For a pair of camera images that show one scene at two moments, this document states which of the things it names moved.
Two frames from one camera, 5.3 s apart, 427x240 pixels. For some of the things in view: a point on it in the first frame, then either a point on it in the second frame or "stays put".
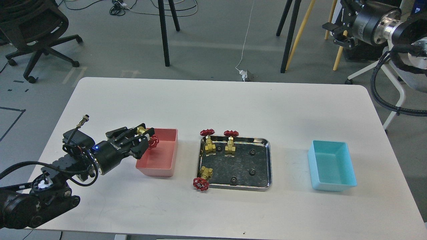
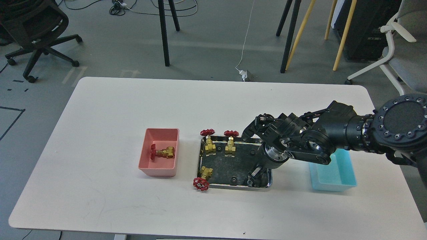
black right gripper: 373,22 -> 306,138
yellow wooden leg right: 345,33 stays put
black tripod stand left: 161,7 stays put
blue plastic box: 331,167 stays put
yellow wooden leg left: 302,31 stays put
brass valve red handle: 153,141 -> 168,153
